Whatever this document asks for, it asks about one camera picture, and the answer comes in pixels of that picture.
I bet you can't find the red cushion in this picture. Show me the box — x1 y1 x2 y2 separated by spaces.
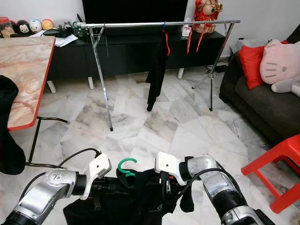
238 44 266 90

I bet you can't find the red laughing Buddha statue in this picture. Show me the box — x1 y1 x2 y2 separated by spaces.
192 0 224 34

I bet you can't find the orange round plush toy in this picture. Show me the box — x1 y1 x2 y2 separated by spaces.
41 17 55 31

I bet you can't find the red plastic stool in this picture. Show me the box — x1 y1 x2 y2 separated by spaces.
241 133 300 214

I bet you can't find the white paper stack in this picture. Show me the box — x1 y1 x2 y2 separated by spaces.
30 31 78 48

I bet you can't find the white round plush toy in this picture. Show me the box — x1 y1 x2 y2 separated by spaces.
30 19 43 33

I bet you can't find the white pink tissue pack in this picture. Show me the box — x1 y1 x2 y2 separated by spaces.
181 23 193 38

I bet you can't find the grey Totoro plush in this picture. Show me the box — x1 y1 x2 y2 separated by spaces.
270 77 300 98

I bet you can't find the dark grey fabric sofa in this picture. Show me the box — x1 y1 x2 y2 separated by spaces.
219 22 300 147

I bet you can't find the dark mug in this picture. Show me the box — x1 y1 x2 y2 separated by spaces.
75 21 86 38

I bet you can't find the jar with red lid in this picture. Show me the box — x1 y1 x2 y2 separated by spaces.
0 16 16 38

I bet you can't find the pink cat face pillow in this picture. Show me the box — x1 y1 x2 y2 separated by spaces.
260 38 300 85

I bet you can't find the black pouch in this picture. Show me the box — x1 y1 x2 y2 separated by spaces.
43 27 73 38

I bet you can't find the green plastic hanger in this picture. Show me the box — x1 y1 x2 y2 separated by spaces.
118 157 138 178

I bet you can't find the black television console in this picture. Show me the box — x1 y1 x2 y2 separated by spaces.
49 30 229 90

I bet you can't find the black garment with red strap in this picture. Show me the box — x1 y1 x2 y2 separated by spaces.
145 29 171 112

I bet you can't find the black garment yellow-green mark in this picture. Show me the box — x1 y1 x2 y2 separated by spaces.
63 167 195 225

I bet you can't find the steel clothes rack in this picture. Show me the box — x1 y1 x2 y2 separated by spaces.
77 19 241 131

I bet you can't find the plain black garment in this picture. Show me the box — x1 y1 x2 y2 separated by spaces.
0 75 26 176

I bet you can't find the black flat television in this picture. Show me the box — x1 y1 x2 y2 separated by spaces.
82 0 188 24

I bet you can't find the grey cloth bundle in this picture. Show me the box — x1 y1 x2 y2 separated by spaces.
234 38 264 51

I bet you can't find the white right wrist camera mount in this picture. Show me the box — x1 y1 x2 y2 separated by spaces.
154 150 182 179

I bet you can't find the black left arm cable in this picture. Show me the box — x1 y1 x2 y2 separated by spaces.
28 147 103 189

